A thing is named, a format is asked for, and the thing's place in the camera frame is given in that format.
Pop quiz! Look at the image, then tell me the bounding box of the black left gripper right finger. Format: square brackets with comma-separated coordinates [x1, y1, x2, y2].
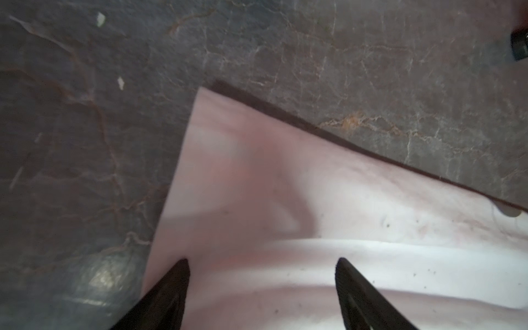
[335, 257, 417, 330]

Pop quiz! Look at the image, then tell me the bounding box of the small black stapler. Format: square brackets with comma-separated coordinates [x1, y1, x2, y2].
[510, 28, 528, 61]

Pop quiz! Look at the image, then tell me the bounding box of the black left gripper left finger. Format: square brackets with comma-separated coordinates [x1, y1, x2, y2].
[111, 258, 191, 330]

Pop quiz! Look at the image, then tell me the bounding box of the white tank top navy trim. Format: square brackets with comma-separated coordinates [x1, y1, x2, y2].
[143, 88, 527, 329]

